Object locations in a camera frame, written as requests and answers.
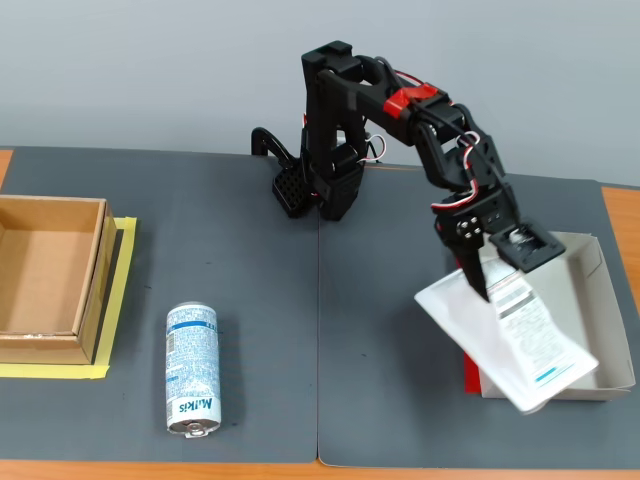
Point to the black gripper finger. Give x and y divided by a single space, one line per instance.
470 265

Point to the white packaged sandwich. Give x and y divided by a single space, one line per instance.
490 345

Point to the red band on arm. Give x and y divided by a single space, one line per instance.
407 100

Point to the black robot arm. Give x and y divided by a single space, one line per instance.
330 140

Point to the gray paper tray box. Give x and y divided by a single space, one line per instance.
590 300

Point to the brown cardboard box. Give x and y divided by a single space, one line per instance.
45 280

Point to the dark gray table mat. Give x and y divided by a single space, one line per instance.
240 275
390 325

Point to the red tape marker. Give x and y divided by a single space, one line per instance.
471 377

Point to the black table clamp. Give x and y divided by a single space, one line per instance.
270 142

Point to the Milkis drink can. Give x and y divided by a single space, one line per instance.
192 370

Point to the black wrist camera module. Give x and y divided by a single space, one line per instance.
527 247

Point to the yellow tape frame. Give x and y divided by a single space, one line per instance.
120 300

